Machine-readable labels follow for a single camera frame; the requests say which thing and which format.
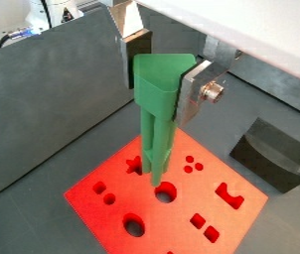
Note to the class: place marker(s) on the red shape sorting board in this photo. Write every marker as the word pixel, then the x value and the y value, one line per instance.
pixel 197 213

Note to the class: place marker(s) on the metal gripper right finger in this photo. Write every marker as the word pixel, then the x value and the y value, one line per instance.
pixel 199 80

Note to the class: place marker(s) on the black curved block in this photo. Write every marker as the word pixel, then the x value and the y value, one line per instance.
pixel 270 153

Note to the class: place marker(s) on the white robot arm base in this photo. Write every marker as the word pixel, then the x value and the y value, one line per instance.
pixel 50 13

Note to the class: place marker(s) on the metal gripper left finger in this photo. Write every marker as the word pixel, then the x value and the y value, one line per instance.
pixel 136 37

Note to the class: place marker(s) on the green three prong peg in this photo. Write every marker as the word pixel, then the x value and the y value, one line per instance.
pixel 157 79

